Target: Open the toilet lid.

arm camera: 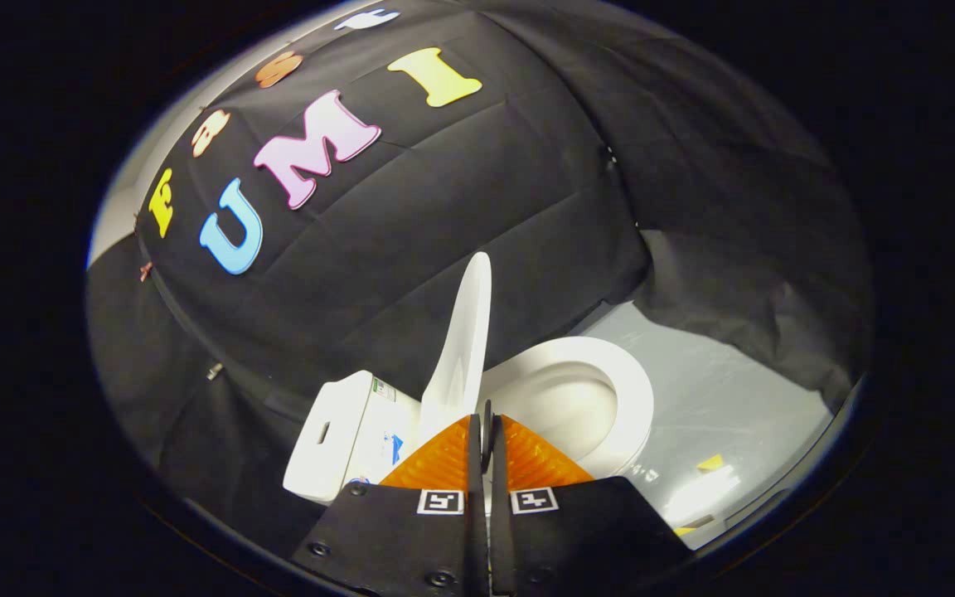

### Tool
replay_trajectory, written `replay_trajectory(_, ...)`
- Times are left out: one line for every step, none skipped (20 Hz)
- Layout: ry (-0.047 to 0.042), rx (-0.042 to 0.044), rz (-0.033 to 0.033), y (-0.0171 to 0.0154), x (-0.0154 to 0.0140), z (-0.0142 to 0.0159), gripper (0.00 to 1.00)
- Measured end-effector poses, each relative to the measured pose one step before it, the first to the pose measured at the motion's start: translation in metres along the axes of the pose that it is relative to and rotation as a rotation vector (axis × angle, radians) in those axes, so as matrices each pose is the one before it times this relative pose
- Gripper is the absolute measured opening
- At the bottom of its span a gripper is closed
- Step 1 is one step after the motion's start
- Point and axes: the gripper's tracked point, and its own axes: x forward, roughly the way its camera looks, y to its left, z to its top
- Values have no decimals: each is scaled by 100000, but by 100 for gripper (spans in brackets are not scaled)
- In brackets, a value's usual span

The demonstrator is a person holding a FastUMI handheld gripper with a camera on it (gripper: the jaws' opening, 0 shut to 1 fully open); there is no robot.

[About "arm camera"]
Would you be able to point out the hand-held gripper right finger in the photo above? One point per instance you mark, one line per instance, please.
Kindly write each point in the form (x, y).
(577, 535)

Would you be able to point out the white toilet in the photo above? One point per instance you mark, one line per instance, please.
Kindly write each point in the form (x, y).
(577, 390)

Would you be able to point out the white toilet lid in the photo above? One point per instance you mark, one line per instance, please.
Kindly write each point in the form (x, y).
(465, 348)

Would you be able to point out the red clip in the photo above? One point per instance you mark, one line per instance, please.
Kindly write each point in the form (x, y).
(145, 270)

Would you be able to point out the black backdrop cloth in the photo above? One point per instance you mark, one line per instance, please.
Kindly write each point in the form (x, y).
(461, 232)

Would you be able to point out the yellow floor tape piece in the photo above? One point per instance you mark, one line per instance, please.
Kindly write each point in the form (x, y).
(685, 528)
(711, 463)

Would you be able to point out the silver metal clip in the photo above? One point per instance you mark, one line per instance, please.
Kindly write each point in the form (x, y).
(214, 371)

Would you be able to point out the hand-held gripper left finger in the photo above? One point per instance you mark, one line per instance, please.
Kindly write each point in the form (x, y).
(411, 539)

